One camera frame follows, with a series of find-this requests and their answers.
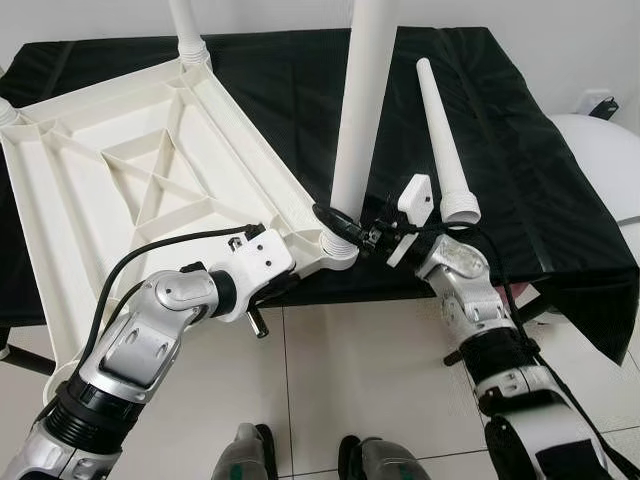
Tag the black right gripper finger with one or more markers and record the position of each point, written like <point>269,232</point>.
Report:
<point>336,222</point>

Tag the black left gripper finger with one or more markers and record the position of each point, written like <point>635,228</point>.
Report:
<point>282,286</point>

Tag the white plastic table top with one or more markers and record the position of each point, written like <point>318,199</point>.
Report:
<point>120,170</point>

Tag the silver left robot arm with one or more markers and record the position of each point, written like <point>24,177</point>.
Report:
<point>130,350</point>

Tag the black tablecloth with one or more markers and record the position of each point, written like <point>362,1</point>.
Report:
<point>560,200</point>

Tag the grey robot right leg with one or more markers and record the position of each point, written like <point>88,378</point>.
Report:
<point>385,462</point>

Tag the white round appliance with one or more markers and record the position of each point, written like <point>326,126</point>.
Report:
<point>600,170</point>

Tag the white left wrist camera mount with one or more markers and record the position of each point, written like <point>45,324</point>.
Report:
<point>260,258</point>

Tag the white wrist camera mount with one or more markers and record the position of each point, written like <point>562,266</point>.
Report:
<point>415,200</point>
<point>260,258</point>

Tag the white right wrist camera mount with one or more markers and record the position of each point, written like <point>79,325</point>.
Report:
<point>415,200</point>

